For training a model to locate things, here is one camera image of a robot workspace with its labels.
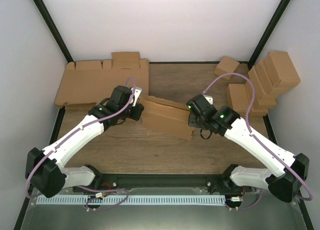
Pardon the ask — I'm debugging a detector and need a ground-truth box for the light blue slotted cable duct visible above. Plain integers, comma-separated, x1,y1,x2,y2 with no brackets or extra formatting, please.
36,195,226,206

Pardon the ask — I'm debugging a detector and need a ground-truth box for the black frame post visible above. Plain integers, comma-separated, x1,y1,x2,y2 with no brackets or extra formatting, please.
32,0,74,63
247,0,291,67

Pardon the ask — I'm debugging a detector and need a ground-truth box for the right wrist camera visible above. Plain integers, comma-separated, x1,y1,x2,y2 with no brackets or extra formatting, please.
204,95,213,105

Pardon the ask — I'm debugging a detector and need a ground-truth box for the folded box on table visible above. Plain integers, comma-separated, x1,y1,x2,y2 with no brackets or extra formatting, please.
226,84,250,118

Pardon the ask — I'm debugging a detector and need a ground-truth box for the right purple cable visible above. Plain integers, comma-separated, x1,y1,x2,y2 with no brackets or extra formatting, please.
202,73,314,212

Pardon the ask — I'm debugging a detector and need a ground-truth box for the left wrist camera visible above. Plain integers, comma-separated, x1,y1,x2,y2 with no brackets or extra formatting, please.
131,87,143,107

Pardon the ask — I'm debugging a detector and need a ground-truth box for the stack of flat cardboard blanks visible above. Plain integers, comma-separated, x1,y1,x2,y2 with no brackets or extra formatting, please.
54,52,150,109

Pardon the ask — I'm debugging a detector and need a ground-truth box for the right black frame post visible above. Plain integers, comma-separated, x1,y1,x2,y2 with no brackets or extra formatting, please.
247,0,291,67

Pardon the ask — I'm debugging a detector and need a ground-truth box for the left black frame post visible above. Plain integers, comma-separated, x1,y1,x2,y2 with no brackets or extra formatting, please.
32,0,74,63

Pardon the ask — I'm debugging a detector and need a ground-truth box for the large folded cardboard box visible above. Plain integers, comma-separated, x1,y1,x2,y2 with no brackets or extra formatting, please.
264,51,301,98

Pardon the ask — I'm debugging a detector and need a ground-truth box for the row of folded boxes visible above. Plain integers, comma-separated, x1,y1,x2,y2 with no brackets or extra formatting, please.
245,66,277,116

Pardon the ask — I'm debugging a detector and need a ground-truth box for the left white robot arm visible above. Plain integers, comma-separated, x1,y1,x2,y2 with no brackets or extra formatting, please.
25,86,144,198

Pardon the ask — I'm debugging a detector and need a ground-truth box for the small folded cardboard box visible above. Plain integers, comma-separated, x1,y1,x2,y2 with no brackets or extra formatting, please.
214,56,240,76

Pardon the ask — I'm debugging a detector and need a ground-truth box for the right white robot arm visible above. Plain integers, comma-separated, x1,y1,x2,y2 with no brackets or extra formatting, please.
186,94,310,202

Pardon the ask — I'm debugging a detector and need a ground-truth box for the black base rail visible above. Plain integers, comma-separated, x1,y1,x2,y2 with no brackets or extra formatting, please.
92,173,259,193

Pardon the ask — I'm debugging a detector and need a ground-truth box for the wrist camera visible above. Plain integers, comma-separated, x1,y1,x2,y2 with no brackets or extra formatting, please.
204,95,213,105
131,87,143,107

